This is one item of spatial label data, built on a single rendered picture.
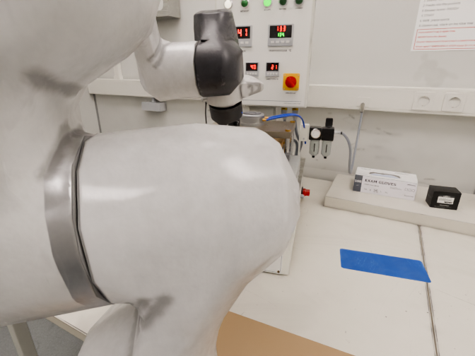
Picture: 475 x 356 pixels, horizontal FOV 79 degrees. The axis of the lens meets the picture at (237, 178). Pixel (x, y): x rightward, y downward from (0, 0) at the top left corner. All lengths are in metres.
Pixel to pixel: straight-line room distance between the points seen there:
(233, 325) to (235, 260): 0.40
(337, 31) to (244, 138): 1.31
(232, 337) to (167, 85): 0.44
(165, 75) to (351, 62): 1.05
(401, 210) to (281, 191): 1.08
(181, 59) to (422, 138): 1.16
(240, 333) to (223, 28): 0.52
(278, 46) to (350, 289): 0.78
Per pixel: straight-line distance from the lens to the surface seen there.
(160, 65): 0.54
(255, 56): 1.09
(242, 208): 0.16
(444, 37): 1.45
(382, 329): 0.79
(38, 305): 0.20
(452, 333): 0.85
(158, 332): 0.20
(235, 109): 0.65
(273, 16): 1.08
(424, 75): 1.44
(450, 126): 1.48
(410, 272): 0.98
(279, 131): 0.87
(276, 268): 0.85
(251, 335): 0.55
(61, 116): 0.19
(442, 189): 1.31
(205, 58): 0.52
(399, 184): 1.31
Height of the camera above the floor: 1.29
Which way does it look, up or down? 21 degrees down
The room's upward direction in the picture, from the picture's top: straight up
